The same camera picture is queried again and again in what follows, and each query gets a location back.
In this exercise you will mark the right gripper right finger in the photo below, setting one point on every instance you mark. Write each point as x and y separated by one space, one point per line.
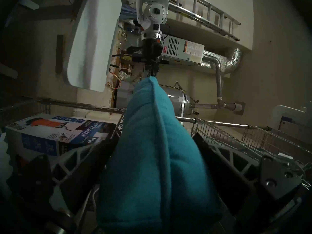
226 167

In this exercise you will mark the utility pump cardboard box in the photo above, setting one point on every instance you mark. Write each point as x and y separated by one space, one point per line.
61 136

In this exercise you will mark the crumpled foil lump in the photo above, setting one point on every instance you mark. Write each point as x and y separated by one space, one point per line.
123 76

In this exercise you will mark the aluminium ladder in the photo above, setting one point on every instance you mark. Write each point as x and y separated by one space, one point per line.
209 11

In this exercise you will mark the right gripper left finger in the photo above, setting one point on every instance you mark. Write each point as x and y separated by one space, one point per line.
87 167

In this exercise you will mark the grey water heater tank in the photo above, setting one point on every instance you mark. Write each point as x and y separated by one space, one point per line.
178 99

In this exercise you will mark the metal flue pipe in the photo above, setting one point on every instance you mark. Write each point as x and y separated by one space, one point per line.
219 77

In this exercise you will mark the silver flexible foil duct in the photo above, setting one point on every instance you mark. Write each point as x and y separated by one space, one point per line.
231 59

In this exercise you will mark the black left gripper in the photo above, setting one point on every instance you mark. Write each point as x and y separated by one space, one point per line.
151 52

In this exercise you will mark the teal tufted seat cushion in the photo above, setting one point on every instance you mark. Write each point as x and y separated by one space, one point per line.
156 162

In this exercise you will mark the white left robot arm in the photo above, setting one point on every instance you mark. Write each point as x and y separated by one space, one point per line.
152 11

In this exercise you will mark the striped candy cane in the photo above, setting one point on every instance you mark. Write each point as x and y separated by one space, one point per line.
118 83

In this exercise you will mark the white storage box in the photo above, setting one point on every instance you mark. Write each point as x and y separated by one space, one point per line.
290 116

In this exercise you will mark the white rolling overbed table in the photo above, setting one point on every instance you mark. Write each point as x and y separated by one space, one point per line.
92 45

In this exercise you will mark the grey furnace unit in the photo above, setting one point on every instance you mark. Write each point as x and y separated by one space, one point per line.
180 49

